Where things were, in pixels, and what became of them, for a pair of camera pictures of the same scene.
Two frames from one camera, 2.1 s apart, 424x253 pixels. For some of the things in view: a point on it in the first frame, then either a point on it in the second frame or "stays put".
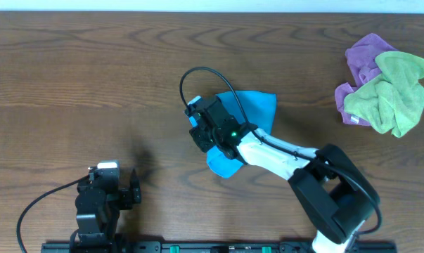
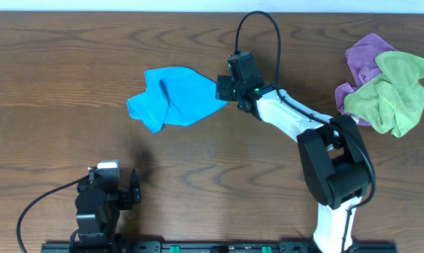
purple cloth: (363, 67) stays put
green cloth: (392, 100) stays put
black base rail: (209, 247) stays put
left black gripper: (133, 195) stays put
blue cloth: (259, 107) → (174, 95)
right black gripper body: (204, 138) → (228, 90)
